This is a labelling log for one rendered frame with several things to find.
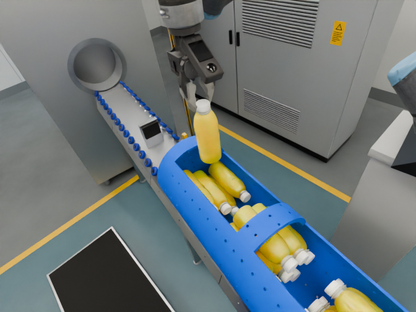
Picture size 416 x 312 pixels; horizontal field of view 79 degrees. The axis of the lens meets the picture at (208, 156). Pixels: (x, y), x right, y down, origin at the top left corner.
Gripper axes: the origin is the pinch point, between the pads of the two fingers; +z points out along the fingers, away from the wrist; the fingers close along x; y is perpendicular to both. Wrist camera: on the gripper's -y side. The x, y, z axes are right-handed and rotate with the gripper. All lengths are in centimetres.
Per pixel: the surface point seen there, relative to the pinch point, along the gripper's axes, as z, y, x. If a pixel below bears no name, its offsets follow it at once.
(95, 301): 130, 43, 76
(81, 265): 129, 72, 78
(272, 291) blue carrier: 26.4, -39.0, 11.1
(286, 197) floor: 144, 31, -82
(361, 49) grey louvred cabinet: 36, 31, -134
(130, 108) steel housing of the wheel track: 50, 104, -1
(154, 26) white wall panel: 115, 482, -178
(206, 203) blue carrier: 24.7, -10.8, 9.9
